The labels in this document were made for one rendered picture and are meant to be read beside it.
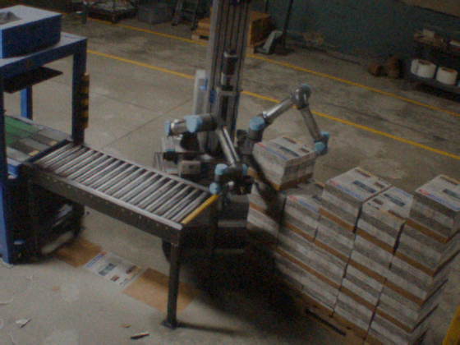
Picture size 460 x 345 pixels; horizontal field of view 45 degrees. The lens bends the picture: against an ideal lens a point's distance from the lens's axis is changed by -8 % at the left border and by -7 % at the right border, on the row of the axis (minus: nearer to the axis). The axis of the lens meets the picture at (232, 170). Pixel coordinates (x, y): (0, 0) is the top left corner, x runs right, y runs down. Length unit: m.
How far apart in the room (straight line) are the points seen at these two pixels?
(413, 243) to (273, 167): 1.10
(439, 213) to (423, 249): 0.25
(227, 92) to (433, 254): 1.95
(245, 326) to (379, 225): 1.19
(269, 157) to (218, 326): 1.20
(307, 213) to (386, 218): 0.61
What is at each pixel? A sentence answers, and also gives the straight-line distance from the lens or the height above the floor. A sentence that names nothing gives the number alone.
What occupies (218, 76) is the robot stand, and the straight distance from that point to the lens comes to 4.41.
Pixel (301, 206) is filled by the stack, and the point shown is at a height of 0.81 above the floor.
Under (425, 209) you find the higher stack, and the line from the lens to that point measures 3.37.
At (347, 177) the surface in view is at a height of 1.07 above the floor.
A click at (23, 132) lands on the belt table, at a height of 0.80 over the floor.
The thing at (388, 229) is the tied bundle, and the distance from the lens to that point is 3.53.
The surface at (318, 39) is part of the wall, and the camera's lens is 10.62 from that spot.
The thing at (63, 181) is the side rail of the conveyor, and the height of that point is 0.79.
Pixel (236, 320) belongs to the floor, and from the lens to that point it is 4.10.
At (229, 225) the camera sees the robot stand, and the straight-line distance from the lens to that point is 4.65.
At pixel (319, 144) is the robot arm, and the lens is 4.35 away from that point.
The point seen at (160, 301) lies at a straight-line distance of 4.18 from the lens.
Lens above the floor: 2.74
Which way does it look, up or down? 27 degrees down
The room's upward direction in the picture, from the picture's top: 8 degrees clockwise
